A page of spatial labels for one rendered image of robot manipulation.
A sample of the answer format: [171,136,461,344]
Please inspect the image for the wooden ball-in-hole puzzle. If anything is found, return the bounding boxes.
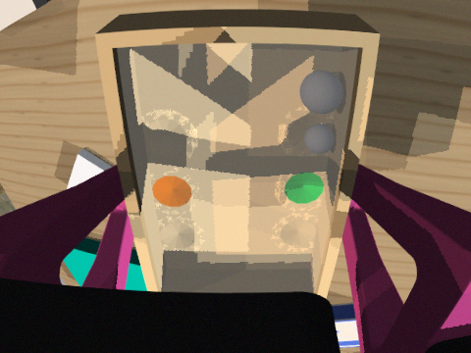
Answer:
[95,9,380,298]

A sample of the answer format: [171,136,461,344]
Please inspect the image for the teal flat rectangular block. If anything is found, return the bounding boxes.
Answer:
[63,238,147,291]

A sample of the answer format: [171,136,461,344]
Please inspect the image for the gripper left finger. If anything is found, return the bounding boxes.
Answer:
[0,165,133,290]

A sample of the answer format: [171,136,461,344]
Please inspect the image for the white and blue cardboard box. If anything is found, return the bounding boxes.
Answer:
[332,303,360,348]

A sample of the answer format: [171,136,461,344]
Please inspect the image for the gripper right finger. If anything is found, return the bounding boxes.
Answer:
[342,164,471,353]

